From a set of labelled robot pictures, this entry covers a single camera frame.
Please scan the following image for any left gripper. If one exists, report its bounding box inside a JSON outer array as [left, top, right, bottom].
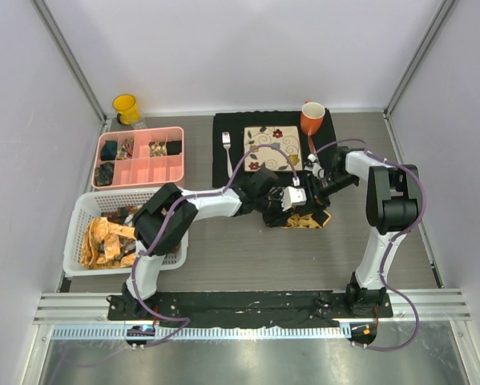
[[254, 188, 292, 227]]

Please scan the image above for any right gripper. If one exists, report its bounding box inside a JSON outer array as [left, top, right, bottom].
[[294, 172, 357, 218]]

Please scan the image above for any yellow beetle print tie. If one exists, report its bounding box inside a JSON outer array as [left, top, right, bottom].
[[284, 210, 332, 229]]

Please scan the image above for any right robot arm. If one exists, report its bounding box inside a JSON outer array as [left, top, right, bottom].
[[305, 147, 423, 317]]

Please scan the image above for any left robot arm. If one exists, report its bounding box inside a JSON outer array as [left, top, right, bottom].
[[123, 168, 307, 320]]

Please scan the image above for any floral square ceramic plate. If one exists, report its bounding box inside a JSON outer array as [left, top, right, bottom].
[[244, 126, 303, 172]]

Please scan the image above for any orange mug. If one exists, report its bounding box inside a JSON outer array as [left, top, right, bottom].
[[300, 100, 326, 136]]

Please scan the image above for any silver fork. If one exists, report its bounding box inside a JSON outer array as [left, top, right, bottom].
[[222, 132, 233, 177]]

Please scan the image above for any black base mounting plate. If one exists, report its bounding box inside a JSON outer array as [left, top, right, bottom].
[[107, 290, 393, 329]]

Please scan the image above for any black cloth placemat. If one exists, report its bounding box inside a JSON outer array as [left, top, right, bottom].
[[211, 110, 361, 193]]

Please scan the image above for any black rolled tie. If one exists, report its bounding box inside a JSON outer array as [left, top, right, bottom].
[[166, 140, 184, 156]]

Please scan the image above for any beige patterned rolled tie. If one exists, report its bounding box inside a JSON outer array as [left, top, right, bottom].
[[148, 141, 167, 157]]

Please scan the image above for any brown white patterned tie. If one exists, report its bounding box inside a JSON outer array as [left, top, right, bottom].
[[103, 204, 184, 257]]

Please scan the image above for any pink compartment organizer tray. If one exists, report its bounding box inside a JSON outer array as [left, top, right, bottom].
[[91, 127, 185, 190]]

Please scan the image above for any clear plastic cup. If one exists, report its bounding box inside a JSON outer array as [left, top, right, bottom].
[[131, 116, 147, 130]]

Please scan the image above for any colourful rolled tie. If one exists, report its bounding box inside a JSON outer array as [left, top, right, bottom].
[[116, 138, 134, 160]]

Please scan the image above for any dark patterned rolled tie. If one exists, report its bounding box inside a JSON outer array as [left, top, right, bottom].
[[94, 162, 115, 187]]

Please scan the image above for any orange patterned tie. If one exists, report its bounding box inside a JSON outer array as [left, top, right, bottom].
[[79, 217, 136, 270]]

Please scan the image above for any dark green rolled tie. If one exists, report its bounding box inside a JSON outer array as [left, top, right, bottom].
[[99, 140, 118, 161]]

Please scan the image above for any yellow mug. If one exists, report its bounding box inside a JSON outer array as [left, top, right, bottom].
[[112, 94, 141, 126]]

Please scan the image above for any white perforated plastic basket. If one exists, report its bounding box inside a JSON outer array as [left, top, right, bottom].
[[63, 186, 191, 278]]

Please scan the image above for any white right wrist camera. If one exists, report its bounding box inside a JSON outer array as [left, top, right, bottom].
[[305, 153, 325, 179]]

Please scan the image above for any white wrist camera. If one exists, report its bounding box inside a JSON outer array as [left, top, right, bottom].
[[305, 153, 325, 179], [281, 186, 307, 211]]

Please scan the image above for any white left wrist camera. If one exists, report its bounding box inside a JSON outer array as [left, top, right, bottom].
[[281, 186, 307, 211]]

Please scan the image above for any knife with patterned handle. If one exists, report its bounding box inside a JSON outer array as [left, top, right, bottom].
[[308, 136, 317, 154]]

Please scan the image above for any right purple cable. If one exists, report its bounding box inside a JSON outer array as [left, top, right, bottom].
[[309, 138, 427, 352]]

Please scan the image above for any purple cable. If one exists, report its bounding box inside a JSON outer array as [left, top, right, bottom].
[[131, 144, 301, 348], [309, 138, 427, 352]]

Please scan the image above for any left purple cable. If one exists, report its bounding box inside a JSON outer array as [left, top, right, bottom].
[[131, 144, 301, 348]]

